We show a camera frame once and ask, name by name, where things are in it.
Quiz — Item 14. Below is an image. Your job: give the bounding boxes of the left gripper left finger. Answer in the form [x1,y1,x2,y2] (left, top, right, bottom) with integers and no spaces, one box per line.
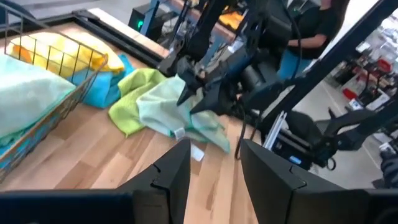
[0,138,192,224]

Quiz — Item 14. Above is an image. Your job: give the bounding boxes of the pale green microfiber towel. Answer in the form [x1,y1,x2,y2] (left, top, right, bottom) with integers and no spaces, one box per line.
[0,53,77,147]

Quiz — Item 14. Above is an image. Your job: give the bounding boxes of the yellow microfiber towel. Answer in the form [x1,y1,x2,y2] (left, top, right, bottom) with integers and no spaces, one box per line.
[6,30,126,79]

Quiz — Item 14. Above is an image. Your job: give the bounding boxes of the lime green microfiber towel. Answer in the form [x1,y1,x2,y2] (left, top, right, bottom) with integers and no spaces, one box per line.
[108,67,168,138]

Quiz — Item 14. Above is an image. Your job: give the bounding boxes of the black office chair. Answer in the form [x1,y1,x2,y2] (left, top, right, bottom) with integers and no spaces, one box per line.
[285,102,398,172]

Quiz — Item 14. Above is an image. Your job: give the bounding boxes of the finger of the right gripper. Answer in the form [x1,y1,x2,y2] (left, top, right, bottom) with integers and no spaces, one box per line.
[177,83,200,107]
[190,88,229,116]

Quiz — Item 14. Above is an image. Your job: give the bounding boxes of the wire mesh basket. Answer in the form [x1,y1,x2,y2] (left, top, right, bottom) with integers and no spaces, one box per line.
[0,2,109,184]

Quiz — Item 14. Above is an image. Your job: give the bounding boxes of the small yellow cloth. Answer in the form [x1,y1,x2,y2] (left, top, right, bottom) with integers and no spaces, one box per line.
[218,11,244,31]

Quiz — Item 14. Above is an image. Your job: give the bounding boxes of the red container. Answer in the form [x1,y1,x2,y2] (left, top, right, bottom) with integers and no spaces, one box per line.
[341,88,358,101]
[377,58,392,73]

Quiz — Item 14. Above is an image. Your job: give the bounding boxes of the black computer tower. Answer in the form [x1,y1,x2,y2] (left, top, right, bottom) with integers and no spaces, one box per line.
[128,2,150,32]

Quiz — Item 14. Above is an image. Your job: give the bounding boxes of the white paper label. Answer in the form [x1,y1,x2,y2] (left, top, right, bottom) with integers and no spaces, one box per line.
[190,142,206,162]

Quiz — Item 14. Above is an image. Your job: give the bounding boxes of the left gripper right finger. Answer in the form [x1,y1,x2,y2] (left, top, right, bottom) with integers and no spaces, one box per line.
[240,138,398,224]

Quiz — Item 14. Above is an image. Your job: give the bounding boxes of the person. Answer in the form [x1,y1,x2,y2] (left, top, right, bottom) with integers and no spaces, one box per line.
[276,0,351,82]

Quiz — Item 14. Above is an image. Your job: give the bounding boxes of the mint green microfiber towel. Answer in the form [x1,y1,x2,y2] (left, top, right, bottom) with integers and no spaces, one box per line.
[136,74,231,154]

